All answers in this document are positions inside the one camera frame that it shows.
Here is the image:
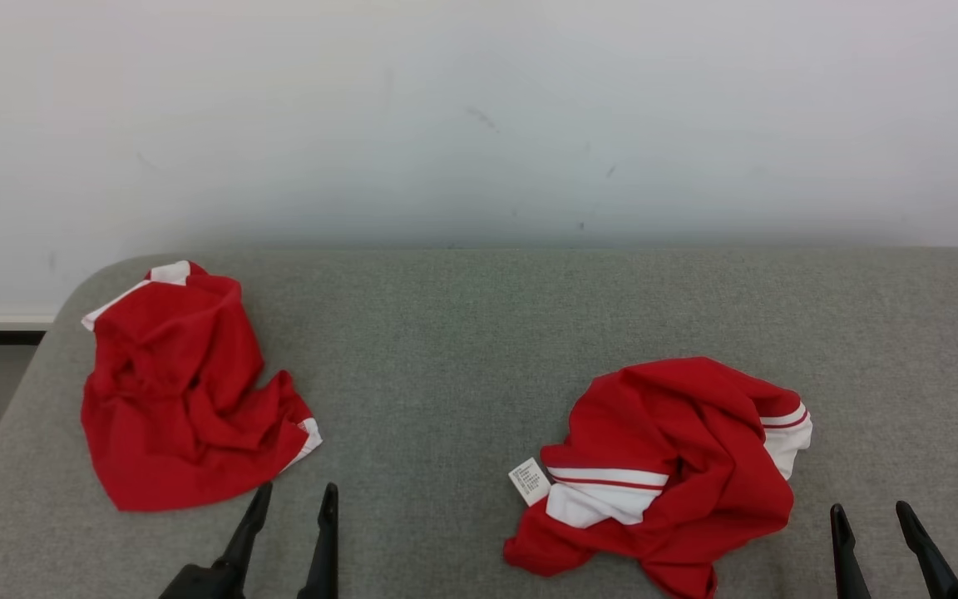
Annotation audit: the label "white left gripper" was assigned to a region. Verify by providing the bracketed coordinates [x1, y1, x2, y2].
[157, 481, 339, 599]

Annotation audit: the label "red shorts with white stripes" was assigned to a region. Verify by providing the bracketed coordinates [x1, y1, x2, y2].
[80, 260, 323, 512]

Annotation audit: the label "red Bulls 23 jersey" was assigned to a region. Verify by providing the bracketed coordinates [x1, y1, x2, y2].
[502, 356, 814, 599]

